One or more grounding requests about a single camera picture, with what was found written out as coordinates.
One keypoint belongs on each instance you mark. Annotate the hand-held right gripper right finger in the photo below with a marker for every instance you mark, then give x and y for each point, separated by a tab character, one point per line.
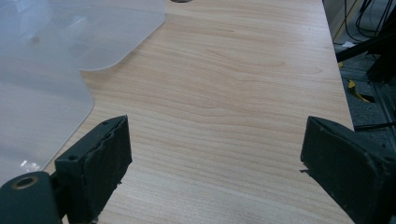
348	174

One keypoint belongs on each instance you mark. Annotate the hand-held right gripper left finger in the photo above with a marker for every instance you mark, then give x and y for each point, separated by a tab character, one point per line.
93	168

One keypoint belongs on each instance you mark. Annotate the translucent white plastic sheet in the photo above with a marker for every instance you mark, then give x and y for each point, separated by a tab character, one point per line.
99	31
37	118

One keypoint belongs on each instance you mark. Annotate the dark round object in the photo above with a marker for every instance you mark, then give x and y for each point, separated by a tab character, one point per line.
181	1

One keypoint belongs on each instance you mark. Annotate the black metal stand frame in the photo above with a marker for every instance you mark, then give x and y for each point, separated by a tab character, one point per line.
373	53

